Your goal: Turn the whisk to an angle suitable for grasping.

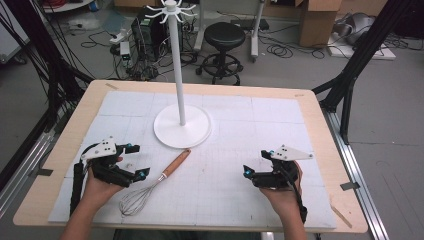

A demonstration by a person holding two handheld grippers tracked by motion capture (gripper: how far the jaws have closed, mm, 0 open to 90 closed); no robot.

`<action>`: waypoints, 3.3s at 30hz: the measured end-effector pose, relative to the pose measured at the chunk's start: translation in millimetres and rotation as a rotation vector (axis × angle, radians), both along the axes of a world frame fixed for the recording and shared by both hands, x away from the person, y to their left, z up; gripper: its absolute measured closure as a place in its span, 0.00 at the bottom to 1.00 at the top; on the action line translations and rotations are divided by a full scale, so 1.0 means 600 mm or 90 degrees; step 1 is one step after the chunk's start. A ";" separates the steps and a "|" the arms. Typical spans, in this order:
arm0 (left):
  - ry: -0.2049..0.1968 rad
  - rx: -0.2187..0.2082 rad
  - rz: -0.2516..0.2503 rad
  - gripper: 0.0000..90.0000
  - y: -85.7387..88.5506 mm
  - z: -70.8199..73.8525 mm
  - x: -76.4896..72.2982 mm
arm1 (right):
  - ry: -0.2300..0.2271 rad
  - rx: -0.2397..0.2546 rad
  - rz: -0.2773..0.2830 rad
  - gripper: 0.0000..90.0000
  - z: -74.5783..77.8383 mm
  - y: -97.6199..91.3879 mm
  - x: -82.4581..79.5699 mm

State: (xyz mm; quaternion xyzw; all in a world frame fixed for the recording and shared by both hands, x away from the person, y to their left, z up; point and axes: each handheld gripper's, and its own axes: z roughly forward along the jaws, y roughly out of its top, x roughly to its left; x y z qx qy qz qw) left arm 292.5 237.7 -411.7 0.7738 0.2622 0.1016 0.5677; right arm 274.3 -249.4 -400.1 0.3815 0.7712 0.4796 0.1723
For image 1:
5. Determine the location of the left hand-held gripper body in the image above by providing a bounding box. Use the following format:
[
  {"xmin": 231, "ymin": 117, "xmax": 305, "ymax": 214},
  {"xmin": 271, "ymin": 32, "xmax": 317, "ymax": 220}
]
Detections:
[{"xmin": 80, "ymin": 136, "xmax": 136, "ymax": 188}]

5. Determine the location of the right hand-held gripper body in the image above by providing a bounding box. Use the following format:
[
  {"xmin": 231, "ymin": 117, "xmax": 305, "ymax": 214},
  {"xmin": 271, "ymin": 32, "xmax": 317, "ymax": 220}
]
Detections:
[{"xmin": 251, "ymin": 144, "xmax": 314, "ymax": 191}]

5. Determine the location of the whisk with wooden handle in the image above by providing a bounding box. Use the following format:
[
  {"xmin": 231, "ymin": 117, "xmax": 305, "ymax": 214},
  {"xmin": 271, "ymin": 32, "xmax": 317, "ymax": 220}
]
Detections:
[{"xmin": 118, "ymin": 148, "xmax": 192, "ymax": 217}]

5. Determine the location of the white hook stand rack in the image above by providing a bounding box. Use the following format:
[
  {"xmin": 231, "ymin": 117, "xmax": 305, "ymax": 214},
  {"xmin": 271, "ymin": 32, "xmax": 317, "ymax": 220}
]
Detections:
[{"xmin": 145, "ymin": 0, "xmax": 213, "ymax": 150}]

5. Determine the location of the person's left hand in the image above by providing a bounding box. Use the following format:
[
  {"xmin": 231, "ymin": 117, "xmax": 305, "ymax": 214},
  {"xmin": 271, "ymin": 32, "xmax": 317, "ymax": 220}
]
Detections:
[{"xmin": 81, "ymin": 165, "xmax": 125, "ymax": 205}]

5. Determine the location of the person's right hand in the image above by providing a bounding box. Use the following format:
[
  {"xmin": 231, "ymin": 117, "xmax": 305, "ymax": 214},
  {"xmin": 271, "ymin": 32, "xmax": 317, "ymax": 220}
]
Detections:
[{"xmin": 259, "ymin": 160, "xmax": 304, "ymax": 216}]

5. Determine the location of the white grid mat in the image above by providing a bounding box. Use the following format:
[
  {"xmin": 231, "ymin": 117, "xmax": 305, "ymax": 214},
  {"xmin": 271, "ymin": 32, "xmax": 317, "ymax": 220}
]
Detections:
[{"xmin": 47, "ymin": 90, "xmax": 338, "ymax": 232}]

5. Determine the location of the black tape piece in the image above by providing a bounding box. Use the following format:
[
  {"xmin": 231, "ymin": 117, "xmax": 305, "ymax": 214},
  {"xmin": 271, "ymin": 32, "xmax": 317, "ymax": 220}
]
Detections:
[
  {"xmin": 35, "ymin": 167, "xmax": 55, "ymax": 178},
  {"xmin": 339, "ymin": 181, "xmax": 361, "ymax": 192}
]

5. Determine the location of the thin wooden stick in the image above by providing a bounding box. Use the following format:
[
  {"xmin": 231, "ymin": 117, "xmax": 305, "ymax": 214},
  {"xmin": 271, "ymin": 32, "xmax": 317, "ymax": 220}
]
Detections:
[{"xmin": 329, "ymin": 203, "xmax": 354, "ymax": 230}]

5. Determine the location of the person's dark clothed lap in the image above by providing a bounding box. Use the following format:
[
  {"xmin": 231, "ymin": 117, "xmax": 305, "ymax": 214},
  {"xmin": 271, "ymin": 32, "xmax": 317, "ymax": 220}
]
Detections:
[{"xmin": 112, "ymin": 228, "xmax": 262, "ymax": 240}]

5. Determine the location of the white power adapter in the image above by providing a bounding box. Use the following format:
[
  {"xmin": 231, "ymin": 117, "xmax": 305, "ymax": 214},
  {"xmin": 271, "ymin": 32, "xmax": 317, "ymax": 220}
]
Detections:
[{"xmin": 118, "ymin": 41, "xmax": 132, "ymax": 67}]

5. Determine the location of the white power strip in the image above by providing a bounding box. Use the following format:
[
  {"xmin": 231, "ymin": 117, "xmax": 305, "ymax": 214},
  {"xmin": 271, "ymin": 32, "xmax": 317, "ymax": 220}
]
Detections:
[{"xmin": 109, "ymin": 28, "xmax": 134, "ymax": 46}]

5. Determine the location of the black computer tower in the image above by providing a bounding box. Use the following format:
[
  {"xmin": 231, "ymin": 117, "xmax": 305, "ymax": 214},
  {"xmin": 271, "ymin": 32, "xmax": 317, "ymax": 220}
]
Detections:
[{"xmin": 130, "ymin": 7, "xmax": 185, "ymax": 64}]

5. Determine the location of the white stand leg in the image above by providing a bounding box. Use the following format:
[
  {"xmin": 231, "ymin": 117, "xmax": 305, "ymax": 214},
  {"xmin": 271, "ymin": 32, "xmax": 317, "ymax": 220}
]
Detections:
[
  {"xmin": 249, "ymin": 0, "xmax": 267, "ymax": 64},
  {"xmin": 194, "ymin": 0, "xmax": 207, "ymax": 52}
]

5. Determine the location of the black round stool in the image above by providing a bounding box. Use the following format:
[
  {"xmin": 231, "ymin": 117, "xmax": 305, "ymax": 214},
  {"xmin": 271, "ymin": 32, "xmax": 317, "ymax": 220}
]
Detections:
[{"xmin": 195, "ymin": 21, "xmax": 247, "ymax": 87}]

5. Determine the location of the flat black box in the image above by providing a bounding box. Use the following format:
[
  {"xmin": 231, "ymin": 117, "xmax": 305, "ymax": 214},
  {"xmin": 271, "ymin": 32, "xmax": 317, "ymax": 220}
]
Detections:
[{"xmin": 230, "ymin": 17, "xmax": 271, "ymax": 32}]

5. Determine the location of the large cardboard box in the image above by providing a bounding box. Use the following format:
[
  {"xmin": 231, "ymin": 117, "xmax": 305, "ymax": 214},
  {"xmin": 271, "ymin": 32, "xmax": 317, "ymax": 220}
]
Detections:
[{"xmin": 297, "ymin": 0, "xmax": 344, "ymax": 48}]

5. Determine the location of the white flat floor board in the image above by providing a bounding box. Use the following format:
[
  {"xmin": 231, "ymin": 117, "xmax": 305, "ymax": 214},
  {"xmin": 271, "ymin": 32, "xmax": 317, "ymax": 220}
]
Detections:
[{"xmin": 325, "ymin": 32, "xmax": 398, "ymax": 62}]

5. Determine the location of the grey bundled cover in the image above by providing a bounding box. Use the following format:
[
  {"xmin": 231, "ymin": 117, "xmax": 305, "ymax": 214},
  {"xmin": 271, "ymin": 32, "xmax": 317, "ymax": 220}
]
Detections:
[{"xmin": 334, "ymin": 12, "xmax": 377, "ymax": 47}]

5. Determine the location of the white round table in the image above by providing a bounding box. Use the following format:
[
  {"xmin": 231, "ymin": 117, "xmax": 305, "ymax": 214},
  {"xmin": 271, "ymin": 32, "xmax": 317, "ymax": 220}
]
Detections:
[{"xmin": 42, "ymin": 0, "xmax": 95, "ymax": 15}]

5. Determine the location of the black sleeved left gripper cable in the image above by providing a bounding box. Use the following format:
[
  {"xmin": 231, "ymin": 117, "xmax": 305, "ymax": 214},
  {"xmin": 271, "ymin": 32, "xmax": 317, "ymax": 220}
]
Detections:
[{"xmin": 68, "ymin": 143, "xmax": 101, "ymax": 217}]

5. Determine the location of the black sleeved gripper cable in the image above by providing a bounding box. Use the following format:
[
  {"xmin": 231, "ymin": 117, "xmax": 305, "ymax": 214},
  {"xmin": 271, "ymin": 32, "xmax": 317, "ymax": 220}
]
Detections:
[
  {"xmin": 279, "ymin": 165, "xmax": 309, "ymax": 225},
  {"xmin": 68, "ymin": 143, "xmax": 101, "ymax": 217}
]

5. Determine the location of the black sleeved right gripper cable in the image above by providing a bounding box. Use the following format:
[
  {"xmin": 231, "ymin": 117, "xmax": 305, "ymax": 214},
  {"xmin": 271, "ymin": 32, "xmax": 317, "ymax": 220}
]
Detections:
[{"xmin": 279, "ymin": 165, "xmax": 309, "ymax": 225}]

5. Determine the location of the aluminium rail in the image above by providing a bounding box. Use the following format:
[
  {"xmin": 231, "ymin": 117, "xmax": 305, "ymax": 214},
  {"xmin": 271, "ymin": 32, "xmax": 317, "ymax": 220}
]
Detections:
[
  {"xmin": 0, "ymin": 130, "xmax": 57, "ymax": 219},
  {"xmin": 321, "ymin": 109, "xmax": 390, "ymax": 240}
]

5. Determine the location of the coiled black floor cable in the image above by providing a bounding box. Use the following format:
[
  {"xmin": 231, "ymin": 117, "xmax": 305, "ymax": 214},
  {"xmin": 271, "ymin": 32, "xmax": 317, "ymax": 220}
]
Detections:
[{"xmin": 265, "ymin": 42, "xmax": 295, "ymax": 60}]

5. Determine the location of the black metal frame strut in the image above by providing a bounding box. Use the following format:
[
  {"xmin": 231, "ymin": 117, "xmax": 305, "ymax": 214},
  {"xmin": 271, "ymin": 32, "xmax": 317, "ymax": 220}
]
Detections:
[
  {"xmin": 311, "ymin": 0, "xmax": 415, "ymax": 146},
  {"xmin": 2, "ymin": 0, "xmax": 95, "ymax": 134}
]

